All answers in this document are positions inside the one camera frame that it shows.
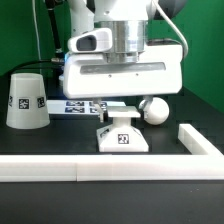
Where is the white lamp shade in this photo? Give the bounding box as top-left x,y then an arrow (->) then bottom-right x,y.
6,73 -> 50,129

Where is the black cable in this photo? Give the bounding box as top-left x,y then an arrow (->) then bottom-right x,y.
11,59 -> 68,74

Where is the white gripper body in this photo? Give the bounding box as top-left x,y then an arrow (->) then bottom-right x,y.
63,44 -> 182,98

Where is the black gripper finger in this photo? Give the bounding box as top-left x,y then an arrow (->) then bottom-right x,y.
139,96 -> 153,118
93,98 -> 105,123

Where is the white lamp base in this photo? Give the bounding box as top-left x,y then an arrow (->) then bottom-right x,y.
96,106 -> 149,153

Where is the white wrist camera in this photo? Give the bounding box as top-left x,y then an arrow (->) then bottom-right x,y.
68,28 -> 113,53

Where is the white marker sheet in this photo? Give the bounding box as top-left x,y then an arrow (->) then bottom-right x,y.
46,99 -> 128,118

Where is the white lamp bulb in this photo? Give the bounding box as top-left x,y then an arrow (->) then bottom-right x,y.
144,97 -> 170,125

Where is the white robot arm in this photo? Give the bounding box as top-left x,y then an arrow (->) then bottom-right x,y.
63,0 -> 188,125

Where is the thin white cable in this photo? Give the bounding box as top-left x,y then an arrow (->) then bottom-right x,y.
31,0 -> 42,62

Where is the white L-shaped fence wall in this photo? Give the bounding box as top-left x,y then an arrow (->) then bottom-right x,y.
0,124 -> 224,182

